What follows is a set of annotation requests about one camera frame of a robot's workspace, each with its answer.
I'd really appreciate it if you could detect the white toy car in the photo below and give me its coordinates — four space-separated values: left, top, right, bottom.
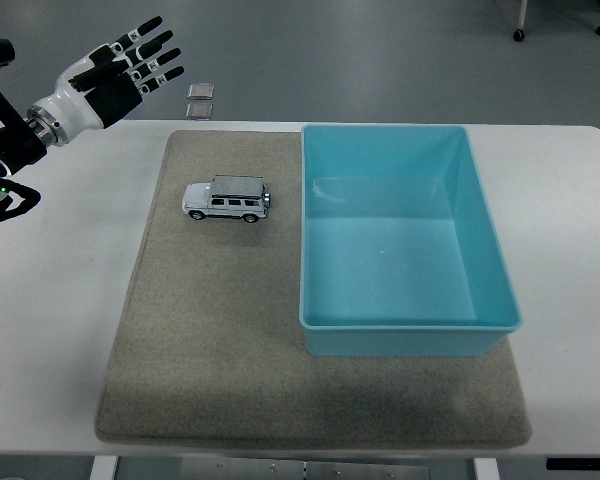
181 174 273 224

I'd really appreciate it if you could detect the black table control panel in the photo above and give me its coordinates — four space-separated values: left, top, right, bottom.
545 457 600 472

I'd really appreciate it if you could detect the white table leg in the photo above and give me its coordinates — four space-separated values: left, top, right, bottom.
472 457 502 480
89 455 120 480

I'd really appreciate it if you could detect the blue plastic box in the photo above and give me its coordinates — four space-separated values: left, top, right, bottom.
298 123 524 358

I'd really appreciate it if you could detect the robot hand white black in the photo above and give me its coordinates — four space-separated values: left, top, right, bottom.
28 16 186 147

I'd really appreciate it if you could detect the beige grey felt mat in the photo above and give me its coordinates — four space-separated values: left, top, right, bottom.
93 129 533 449

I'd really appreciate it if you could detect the grey metal plate with screws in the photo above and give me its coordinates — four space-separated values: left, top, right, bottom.
179 456 432 480

